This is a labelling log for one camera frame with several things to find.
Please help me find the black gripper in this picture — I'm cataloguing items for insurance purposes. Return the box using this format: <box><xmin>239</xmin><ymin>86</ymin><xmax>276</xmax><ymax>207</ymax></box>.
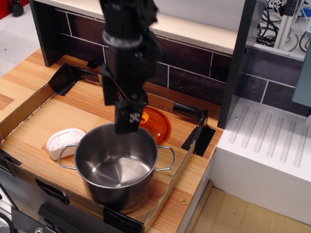
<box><xmin>101</xmin><ymin>30</ymin><xmax>161</xmax><ymax>134</ymax></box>

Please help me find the stainless steel pot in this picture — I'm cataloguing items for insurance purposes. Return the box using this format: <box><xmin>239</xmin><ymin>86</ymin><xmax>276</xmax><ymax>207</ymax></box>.
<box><xmin>73</xmin><ymin>123</ymin><xmax>162</xmax><ymax>213</ymax></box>

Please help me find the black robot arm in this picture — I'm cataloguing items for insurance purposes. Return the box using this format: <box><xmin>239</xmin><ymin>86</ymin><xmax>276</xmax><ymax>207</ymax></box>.
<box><xmin>100</xmin><ymin>0</ymin><xmax>161</xmax><ymax>134</ymax></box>

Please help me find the orange transparent pot lid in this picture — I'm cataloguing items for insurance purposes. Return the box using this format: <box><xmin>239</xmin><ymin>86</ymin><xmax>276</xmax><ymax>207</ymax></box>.
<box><xmin>139</xmin><ymin>107</ymin><xmax>171</xmax><ymax>146</ymax></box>

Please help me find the cardboard fence with black tape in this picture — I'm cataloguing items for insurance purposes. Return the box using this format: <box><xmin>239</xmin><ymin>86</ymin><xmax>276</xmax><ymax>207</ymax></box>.
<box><xmin>0</xmin><ymin>61</ymin><xmax>209</xmax><ymax>233</ymax></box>

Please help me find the white toy bread slice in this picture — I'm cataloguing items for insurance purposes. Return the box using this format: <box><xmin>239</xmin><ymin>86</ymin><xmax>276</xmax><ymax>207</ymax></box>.
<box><xmin>46</xmin><ymin>128</ymin><xmax>86</xmax><ymax>160</ymax></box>

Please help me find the light wooden shelf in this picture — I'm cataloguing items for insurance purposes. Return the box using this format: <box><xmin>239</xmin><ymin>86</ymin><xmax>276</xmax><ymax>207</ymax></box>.
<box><xmin>33</xmin><ymin>0</ymin><xmax>238</xmax><ymax>55</ymax></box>

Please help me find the black caster wheel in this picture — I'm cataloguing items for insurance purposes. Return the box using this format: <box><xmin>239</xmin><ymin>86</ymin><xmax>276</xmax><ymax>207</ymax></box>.
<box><xmin>8</xmin><ymin>0</ymin><xmax>24</xmax><ymax>17</ymax></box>

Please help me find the white ridged drainboard sink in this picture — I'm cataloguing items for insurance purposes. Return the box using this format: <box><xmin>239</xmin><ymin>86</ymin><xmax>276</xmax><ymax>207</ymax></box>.
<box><xmin>210</xmin><ymin>98</ymin><xmax>311</xmax><ymax>224</ymax></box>

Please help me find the dark grey vertical post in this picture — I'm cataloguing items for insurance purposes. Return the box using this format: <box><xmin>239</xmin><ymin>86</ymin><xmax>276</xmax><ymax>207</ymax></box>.
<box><xmin>218</xmin><ymin>0</ymin><xmax>265</xmax><ymax>129</ymax></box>

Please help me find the tangle of black cables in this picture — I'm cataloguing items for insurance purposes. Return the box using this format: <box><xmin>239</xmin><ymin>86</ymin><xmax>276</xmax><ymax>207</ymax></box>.
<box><xmin>256</xmin><ymin>0</ymin><xmax>311</xmax><ymax>52</ymax></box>

